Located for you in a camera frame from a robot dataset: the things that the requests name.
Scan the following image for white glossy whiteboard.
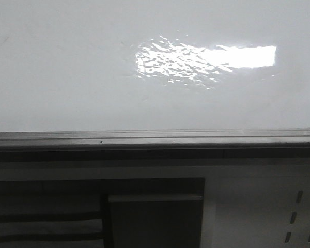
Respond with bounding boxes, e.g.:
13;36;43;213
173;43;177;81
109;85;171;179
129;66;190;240
0;1;310;132

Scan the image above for grey whiteboard marker tray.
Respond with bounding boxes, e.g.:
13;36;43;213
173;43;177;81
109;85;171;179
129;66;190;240
0;129;310;162

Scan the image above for dark square panel below board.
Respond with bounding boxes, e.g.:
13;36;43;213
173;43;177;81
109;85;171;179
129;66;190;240
110;200;203;247

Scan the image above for white perforated metal panel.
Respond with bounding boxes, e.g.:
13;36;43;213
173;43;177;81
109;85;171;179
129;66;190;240
201;166;310;247

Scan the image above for dark slatted cabinet front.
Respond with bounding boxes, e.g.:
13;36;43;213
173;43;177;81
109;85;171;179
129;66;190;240
0;178;205;247

